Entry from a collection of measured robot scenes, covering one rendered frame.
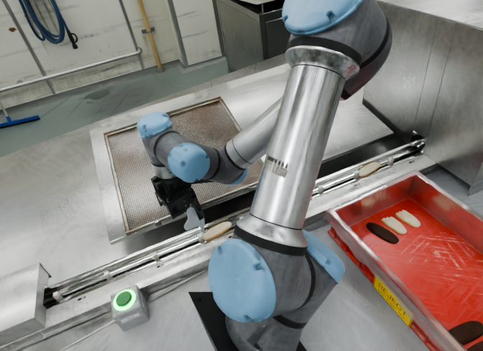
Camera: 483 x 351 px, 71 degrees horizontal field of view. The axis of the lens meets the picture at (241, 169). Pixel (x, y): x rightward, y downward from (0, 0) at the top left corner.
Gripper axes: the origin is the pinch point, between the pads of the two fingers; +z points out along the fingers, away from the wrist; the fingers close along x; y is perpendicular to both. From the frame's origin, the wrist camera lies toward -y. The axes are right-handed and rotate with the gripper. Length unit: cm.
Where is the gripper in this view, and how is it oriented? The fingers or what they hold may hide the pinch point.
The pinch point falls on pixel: (195, 219)
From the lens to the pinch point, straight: 99.4
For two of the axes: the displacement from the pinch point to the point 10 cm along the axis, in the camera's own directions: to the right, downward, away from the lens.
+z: 1.4, 7.5, 6.4
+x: 6.3, 4.3, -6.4
